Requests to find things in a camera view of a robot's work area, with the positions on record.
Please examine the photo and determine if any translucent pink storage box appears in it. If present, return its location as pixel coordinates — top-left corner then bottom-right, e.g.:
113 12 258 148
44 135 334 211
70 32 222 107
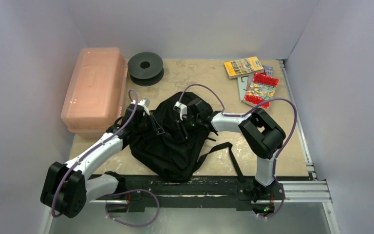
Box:
60 47 128 138

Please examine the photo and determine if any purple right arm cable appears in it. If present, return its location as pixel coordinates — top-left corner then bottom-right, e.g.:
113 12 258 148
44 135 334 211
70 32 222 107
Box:
178 84 298 181

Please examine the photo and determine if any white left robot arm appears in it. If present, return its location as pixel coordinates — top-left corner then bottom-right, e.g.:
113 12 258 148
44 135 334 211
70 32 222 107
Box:
40 99 151 218

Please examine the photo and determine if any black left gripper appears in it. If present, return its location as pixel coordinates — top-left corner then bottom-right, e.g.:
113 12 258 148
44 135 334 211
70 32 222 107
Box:
133 111 164 138

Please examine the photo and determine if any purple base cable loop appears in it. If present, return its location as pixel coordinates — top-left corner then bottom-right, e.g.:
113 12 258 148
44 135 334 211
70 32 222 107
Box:
105 189 161 228

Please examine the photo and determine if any yellow picture book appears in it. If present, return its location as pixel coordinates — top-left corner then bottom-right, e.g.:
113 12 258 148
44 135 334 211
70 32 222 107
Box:
224 57 264 79

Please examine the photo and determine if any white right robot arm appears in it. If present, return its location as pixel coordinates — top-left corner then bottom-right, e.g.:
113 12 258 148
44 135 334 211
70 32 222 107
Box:
173 98 286 198

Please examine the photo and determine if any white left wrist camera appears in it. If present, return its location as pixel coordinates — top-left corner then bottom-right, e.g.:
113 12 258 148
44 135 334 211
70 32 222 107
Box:
137 98 150 116

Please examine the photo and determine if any black filament spool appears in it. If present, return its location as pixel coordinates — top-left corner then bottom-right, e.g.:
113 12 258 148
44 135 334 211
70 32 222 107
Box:
128 52 165 86

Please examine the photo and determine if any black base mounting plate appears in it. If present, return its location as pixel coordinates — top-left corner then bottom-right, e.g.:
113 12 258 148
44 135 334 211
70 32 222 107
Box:
102 175 284 213

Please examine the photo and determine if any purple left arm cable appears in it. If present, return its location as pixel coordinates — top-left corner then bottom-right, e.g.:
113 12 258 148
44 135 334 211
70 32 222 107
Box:
51 89 139 218

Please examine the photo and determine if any grey thin booklet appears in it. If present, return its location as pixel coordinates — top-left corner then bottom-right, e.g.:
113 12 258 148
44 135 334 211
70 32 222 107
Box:
237 76 248 101

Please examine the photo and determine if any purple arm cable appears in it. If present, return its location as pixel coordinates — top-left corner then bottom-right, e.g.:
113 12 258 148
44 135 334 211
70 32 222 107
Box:
178 84 298 181
51 89 139 218

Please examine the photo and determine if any black student backpack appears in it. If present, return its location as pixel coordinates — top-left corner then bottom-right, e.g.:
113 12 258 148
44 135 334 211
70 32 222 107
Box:
129 92 245 183

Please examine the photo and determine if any aluminium frame rail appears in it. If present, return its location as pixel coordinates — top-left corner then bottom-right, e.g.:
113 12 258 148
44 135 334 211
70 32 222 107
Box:
279 59 341 234

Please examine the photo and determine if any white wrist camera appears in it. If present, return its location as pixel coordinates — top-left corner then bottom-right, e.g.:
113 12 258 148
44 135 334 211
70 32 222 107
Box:
173 101 188 121
137 98 150 116

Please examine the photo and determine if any red comic book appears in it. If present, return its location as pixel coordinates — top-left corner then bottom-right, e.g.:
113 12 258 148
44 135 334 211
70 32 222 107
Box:
242 73 280 106

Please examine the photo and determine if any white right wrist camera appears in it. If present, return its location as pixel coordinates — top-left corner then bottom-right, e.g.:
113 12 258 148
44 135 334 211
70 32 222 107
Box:
173 101 188 121

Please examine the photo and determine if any small patterned card pack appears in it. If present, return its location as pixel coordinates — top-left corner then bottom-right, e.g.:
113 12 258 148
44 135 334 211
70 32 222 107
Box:
262 65 273 77

